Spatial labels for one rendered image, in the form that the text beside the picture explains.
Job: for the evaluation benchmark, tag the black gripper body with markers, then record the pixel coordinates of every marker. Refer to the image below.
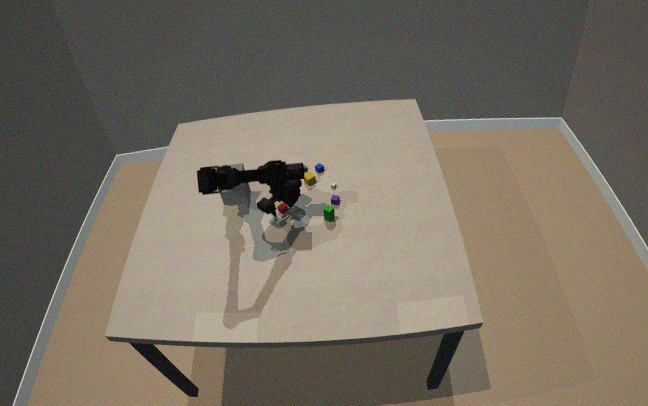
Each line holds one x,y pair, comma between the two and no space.
267,205

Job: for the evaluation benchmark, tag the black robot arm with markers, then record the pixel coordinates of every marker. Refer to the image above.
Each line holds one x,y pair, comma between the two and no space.
271,173

